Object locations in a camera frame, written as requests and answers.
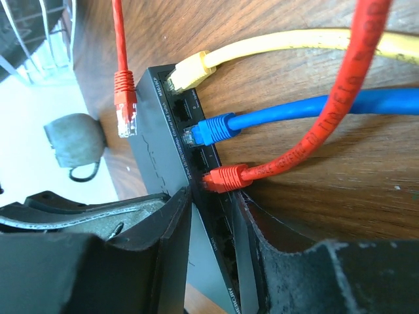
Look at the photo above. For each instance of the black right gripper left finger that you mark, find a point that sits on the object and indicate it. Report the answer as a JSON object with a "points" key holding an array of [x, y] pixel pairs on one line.
{"points": [[141, 270]]}

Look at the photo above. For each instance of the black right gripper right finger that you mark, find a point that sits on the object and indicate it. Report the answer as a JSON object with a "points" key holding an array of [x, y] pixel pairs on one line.
{"points": [[283, 271]]}

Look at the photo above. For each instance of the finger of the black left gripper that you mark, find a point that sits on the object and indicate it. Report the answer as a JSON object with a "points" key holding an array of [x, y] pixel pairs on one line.
{"points": [[48, 212]]}

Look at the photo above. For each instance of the black network switch box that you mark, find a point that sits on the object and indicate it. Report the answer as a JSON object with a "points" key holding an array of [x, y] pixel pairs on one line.
{"points": [[220, 257]]}

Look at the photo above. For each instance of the grey ceramic mug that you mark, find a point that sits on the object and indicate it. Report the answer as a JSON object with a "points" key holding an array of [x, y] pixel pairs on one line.
{"points": [[77, 140]]}

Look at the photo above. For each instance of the white wire dish rack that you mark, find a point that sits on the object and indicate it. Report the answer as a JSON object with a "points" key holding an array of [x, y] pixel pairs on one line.
{"points": [[37, 41]]}

